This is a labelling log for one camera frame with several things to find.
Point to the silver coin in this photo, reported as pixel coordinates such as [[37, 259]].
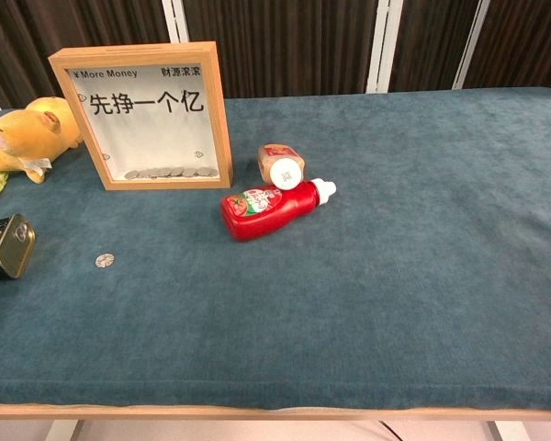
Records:
[[158, 172], [207, 172], [143, 173], [189, 172], [175, 172], [104, 260], [131, 175]]

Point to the red ketchup bottle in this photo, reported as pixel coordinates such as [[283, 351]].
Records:
[[266, 211]]

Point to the beige bottle white cap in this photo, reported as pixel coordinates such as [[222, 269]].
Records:
[[282, 165]]

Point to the teal table cloth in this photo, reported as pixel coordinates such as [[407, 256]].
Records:
[[330, 275]]

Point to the yellow plush toy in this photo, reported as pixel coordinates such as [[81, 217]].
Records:
[[27, 133]]

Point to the black tin can gold lid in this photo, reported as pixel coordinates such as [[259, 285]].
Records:
[[7, 248]]

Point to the white table leg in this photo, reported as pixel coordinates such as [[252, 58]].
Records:
[[507, 431], [64, 431]]

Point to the wooden frame coin bank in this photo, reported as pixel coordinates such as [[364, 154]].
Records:
[[160, 138]]

